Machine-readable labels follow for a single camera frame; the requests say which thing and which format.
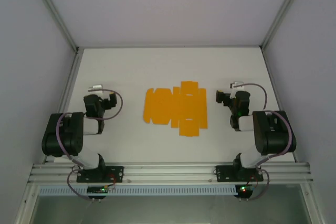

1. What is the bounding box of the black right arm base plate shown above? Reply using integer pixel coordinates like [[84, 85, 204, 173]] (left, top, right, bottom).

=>
[[215, 165, 264, 183]]

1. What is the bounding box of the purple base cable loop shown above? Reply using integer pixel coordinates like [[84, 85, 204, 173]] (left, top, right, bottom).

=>
[[246, 168, 270, 201], [66, 165, 93, 201]]

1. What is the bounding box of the left green circuit board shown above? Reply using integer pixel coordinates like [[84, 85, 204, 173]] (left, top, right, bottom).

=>
[[87, 185, 109, 195]]

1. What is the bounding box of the aluminium table side rail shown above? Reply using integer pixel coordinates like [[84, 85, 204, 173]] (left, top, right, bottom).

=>
[[259, 46, 300, 162], [43, 47, 85, 165]]

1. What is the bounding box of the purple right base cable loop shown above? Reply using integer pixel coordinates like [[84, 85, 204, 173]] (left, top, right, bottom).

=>
[[246, 168, 270, 201]]

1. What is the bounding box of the yellow corrugated paper box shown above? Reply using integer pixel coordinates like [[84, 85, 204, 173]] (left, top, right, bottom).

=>
[[143, 80, 209, 137]]

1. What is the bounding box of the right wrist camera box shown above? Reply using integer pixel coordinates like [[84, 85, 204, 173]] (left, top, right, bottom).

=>
[[230, 81, 245, 97]]

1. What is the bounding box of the right green circuit board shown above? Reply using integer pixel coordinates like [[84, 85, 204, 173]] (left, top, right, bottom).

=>
[[237, 185, 255, 194]]

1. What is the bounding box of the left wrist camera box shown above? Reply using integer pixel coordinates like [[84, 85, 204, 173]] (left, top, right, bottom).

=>
[[87, 84, 103, 98]]

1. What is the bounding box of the aluminium mounting rail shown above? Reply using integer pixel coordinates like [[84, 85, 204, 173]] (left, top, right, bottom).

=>
[[27, 161, 314, 183]]

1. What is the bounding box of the green circuit board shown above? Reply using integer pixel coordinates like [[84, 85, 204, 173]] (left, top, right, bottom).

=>
[[87, 185, 109, 195], [237, 185, 255, 194]]

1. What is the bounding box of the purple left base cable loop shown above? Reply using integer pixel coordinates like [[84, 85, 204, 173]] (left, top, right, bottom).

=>
[[66, 165, 93, 201]]

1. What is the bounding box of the light blue slotted cable duct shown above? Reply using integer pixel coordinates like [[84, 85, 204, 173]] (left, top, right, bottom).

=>
[[37, 184, 237, 196]]

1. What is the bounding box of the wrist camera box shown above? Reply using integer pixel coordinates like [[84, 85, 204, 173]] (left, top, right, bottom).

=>
[[87, 84, 103, 98], [230, 81, 245, 97]]

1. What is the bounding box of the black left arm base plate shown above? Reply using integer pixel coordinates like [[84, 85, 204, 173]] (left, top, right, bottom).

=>
[[76, 165, 124, 183]]

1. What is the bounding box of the aluminium frame post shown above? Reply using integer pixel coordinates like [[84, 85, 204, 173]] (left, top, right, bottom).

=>
[[25, 0, 80, 52], [259, 0, 310, 50]]

